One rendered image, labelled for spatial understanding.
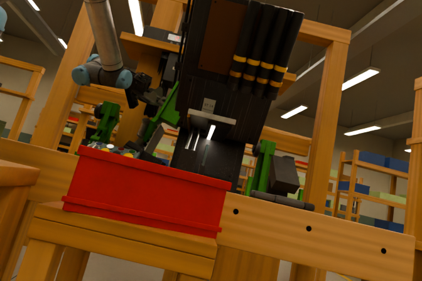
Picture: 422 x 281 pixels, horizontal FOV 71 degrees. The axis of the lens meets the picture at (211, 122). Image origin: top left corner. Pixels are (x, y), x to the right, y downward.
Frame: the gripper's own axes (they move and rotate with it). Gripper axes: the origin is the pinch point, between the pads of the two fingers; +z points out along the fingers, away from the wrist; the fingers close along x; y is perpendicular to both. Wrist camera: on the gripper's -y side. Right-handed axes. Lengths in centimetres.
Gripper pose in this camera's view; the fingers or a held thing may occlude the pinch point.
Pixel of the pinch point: (161, 103)
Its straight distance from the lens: 126.2
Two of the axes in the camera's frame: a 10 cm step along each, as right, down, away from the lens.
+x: 3.0, -4.5, 8.4
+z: 8.8, 4.8, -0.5
